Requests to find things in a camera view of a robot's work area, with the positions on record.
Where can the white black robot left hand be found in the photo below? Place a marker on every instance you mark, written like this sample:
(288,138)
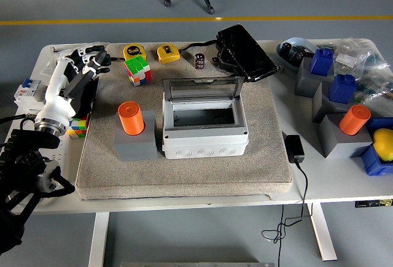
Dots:
(56,95)

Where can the orange cylinder battery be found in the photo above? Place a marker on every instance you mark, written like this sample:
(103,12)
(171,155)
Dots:
(354,121)
(131,119)

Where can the transparent hinged box lid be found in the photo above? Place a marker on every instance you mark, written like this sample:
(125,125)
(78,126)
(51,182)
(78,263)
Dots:
(202,90)

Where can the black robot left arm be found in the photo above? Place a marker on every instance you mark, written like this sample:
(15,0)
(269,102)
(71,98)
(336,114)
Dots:
(18,162)

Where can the grey plastic junction box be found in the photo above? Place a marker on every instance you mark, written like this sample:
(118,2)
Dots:
(204,139)

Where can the white blue circuit breaker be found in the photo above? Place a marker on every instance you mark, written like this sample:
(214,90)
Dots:
(27,90)

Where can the black cloth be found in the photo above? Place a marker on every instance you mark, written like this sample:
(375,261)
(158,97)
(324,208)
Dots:
(89,98)

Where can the small colourful puzzle cube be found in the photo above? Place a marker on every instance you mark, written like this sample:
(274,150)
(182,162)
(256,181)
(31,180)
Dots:
(78,129)

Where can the white power strip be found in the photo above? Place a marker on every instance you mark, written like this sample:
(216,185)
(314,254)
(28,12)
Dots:
(69,153)

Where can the large colourful puzzle cube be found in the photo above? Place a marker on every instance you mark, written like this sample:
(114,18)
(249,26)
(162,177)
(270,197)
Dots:
(138,70)

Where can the yellow tape measure round label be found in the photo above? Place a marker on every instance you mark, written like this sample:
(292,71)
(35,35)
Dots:
(134,51)

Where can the grey block with round hole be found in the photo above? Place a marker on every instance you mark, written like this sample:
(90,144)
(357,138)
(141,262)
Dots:
(135,148)

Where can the yellow tape measure black label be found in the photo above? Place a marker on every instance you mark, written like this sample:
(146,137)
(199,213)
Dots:
(167,53)

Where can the small black capacitor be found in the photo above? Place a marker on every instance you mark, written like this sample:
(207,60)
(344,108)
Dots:
(199,61)

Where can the white table leg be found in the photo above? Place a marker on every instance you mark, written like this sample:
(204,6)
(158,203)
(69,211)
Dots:
(324,233)
(98,239)

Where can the grey-brown table mat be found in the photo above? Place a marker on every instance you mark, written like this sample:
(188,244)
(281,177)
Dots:
(184,178)

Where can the black zip case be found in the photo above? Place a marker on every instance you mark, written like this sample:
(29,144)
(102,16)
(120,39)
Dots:
(245,52)

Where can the black capacitor in bowl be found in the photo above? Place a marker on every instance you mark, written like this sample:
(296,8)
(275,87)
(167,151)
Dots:
(299,56)
(288,51)

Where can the black power adapter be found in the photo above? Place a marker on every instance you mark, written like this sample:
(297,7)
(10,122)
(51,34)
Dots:
(294,148)

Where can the light blue bowl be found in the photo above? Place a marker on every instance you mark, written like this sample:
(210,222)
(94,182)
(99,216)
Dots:
(299,43)

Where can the grey holder block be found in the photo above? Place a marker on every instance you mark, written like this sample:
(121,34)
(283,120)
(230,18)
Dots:
(305,81)
(340,144)
(325,110)

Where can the blue plastic block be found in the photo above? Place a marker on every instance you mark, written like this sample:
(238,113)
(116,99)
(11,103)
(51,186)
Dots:
(320,61)
(342,89)

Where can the clear bags of components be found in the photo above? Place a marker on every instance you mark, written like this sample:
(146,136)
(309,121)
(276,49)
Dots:
(350,53)

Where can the blue storage bin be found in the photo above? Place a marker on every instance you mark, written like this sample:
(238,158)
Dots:
(374,165)

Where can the yellow lemon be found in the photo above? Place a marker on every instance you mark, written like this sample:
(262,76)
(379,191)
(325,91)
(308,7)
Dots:
(383,144)

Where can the black table control panel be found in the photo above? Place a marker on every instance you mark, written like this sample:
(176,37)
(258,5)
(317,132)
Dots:
(373,203)

